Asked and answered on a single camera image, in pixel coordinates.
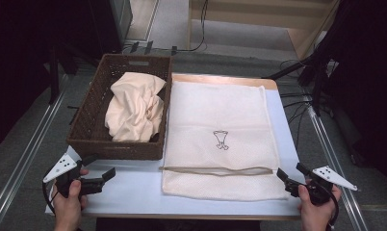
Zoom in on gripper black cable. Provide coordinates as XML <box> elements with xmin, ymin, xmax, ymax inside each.
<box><xmin>41</xmin><ymin>180</ymin><xmax>60</xmax><ymax>217</ymax></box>
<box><xmin>313</xmin><ymin>181</ymin><xmax>341</xmax><ymax>231</ymax></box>

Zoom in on person's left hand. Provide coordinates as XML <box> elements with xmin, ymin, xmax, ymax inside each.
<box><xmin>51</xmin><ymin>168</ymin><xmax>90</xmax><ymax>227</ymax></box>

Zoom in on black power plugs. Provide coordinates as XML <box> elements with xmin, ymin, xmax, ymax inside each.
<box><xmin>128</xmin><ymin>39</ymin><xmax>180</xmax><ymax>58</ymax></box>

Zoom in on dark cabinet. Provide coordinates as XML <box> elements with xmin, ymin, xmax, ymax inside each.
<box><xmin>87</xmin><ymin>0</ymin><xmax>134</xmax><ymax>56</ymax></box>

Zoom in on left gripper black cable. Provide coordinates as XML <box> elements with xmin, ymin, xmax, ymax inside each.
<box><xmin>41</xmin><ymin>180</ymin><xmax>60</xmax><ymax>217</ymax></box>

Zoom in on cream cloth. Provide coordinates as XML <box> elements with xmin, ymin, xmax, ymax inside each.
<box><xmin>104</xmin><ymin>71</ymin><xmax>168</xmax><ymax>143</ymax></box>

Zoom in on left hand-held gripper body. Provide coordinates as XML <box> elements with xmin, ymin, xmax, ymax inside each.
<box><xmin>42</xmin><ymin>153</ymin><xmax>105</xmax><ymax>198</ymax></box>

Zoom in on wooden steps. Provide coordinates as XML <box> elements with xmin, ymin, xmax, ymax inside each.
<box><xmin>186</xmin><ymin>0</ymin><xmax>341</xmax><ymax>62</ymax></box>

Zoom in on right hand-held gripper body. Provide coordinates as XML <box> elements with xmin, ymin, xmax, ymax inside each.
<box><xmin>285</xmin><ymin>165</ymin><xmax>359</xmax><ymax>206</ymax></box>

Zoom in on black metal stand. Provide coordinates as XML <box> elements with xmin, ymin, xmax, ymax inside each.
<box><xmin>47</xmin><ymin>42</ymin><xmax>62</xmax><ymax>106</ymax></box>

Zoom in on black tripod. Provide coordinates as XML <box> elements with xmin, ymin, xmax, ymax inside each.
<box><xmin>261</xmin><ymin>47</ymin><xmax>335</xmax><ymax>117</ymax></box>

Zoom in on white mesh laundry bag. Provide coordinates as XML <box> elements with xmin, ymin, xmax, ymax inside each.
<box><xmin>159</xmin><ymin>80</ymin><xmax>291</xmax><ymax>202</ymax></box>

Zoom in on metal floor rail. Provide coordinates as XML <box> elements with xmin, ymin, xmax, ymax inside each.
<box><xmin>0</xmin><ymin>72</ymin><xmax>71</xmax><ymax>227</ymax></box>
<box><xmin>304</xmin><ymin>95</ymin><xmax>370</xmax><ymax>231</ymax></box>

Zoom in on black floor cables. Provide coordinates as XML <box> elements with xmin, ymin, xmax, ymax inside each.
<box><xmin>278</xmin><ymin>59</ymin><xmax>313</xmax><ymax>152</ymax></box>

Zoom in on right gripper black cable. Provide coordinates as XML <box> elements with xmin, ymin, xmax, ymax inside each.
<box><xmin>313</xmin><ymin>181</ymin><xmax>341</xmax><ymax>231</ymax></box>

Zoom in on brown wicker basket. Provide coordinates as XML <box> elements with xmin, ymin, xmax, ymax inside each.
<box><xmin>65</xmin><ymin>53</ymin><xmax>174</xmax><ymax>161</ymax></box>

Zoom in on black hanging cable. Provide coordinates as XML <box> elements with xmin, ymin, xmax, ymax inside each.
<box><xmin>175</xmin><ymin>0</ymin><xmax>211</xmax><ymax>54</ymax></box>

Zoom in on person's right hand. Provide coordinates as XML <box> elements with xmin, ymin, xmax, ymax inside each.
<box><xmin>297</xmin><ymin>178</ymin><xmax>343</xmax><ymax>227</ymax></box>

